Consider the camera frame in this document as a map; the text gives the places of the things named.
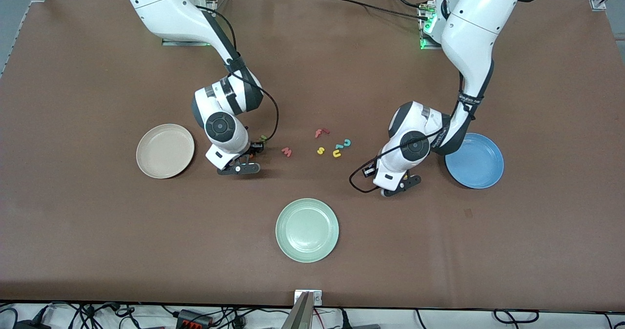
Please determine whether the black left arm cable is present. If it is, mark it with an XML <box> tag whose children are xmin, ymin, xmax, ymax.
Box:
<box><xmin>349</xmin><ymin>73</ymin><xmax>477</xmax><ymax>194</ymax></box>

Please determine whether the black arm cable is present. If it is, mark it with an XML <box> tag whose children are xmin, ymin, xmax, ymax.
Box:
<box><xmin>349</xmin><ymin>73</ymin><xmax>477</xmax><ymax>194</ymax></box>
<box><xmin>195</xmin><ymin>4</ymin><xmax>280</xmax><ymax>142</ymax></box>

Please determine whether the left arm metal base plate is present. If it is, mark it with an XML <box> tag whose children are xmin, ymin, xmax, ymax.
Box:
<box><xmin>418</xmin><ymin>0</ymin><xmax>445</xmax><ymax>50</ymax></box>

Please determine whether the grey metal profile bar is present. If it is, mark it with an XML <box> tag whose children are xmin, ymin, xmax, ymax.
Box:
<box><xmin>282</xmin><ymin>292</ymin><xmax>313</xmax><ymax>329</ymax></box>

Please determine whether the black looped floor cable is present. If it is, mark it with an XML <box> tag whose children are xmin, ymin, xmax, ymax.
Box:
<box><xmin>493</xmin><ymin>309</ymin><xmax>540</xmax><ymax>325</ymax></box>

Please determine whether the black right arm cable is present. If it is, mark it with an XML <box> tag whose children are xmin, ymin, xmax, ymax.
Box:
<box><xmin>195</xmin><ymin>4</ymin><xmax>280</xmax><ymax>142</ymax></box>

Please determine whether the black red power strip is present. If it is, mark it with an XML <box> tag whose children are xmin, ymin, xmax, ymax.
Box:
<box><xmin>176</xmin><ymin>309</ymin><xmax>213</xmax><ymax>329</ymax></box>

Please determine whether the long black table cable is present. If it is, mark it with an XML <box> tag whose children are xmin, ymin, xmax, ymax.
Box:
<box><xmin>322</xmin><ymin>0</ymin><xmax>433</xmax><ymax>21</ymax></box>

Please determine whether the silver camera mount bracket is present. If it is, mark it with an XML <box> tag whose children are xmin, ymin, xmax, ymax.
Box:
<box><xmin>294</xmin><ymin>289</ymin><xmax>323</xmax><ymax>306</ymax></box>

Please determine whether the green round plate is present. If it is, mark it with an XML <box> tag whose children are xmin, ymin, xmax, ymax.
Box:
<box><xmin>275</xmin><ymin>198</ymin><xmax>339</xmax><ymax>263</ymax></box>

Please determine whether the beige round plate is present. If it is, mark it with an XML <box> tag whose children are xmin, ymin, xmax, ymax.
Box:
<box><xmin>136</xmin><ymin>123</ymin><xmax>195</xmax><ymax>179</ymax></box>

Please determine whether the blue round plate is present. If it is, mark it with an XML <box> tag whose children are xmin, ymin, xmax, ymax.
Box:
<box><xmin>445</xmin><ymin>133</ymin><xmax>504</xmax><ymax>189</ymax></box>

